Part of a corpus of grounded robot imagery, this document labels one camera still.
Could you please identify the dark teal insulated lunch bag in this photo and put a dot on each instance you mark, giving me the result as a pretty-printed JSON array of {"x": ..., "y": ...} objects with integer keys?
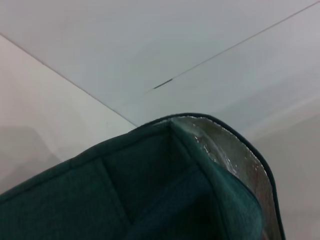
[{"x": 75, "y": 200}]

